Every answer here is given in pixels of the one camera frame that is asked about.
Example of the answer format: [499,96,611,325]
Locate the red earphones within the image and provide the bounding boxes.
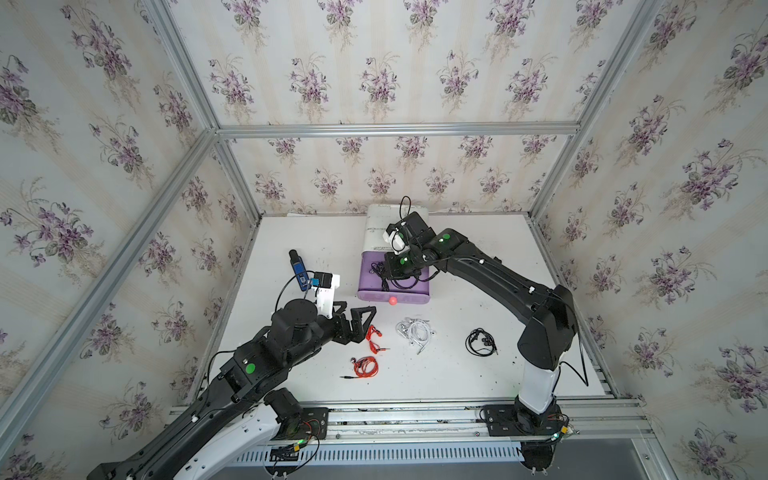
[366,325,388,355]
[341,356,379,380]

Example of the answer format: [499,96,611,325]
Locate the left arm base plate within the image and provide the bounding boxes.
[271,407,330,441]

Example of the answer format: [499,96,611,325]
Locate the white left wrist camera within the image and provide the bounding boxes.
[311,272,340,318]

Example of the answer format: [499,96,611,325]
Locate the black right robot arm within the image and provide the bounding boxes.
[383,212,578,415]

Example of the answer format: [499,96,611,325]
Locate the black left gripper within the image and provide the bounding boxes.
[283,302,378,371]

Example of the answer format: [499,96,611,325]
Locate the red earphones lower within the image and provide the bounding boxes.
[341,356,379,380]

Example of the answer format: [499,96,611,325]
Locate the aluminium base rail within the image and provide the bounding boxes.
[167,397,652,448]

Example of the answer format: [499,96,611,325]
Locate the black earphones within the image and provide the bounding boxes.
[370,261,390,291]
[464,327,498,358]

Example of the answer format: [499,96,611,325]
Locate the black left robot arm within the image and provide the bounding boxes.
[88,299,377,479]

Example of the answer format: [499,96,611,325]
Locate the blue black stapler box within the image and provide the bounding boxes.
[289,249,312,293]

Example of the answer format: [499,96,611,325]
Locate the white drawer cabinet shell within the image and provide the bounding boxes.
[361,203,431,256]

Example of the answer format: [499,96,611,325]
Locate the purple top drawer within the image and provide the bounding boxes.
[357,251,431,305]

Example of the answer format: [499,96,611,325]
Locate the red earphones upper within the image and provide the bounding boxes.
[366,325,388,355]

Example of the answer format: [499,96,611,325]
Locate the white earphones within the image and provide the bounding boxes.
[395,317,434,354]

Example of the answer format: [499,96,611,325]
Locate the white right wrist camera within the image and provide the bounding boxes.
[383,229,408,253]

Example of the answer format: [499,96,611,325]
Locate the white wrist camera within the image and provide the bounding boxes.
[311,272,340,318]
[383,229,408,253]

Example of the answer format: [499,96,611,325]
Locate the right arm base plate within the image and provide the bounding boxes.
[479,401,570,440]

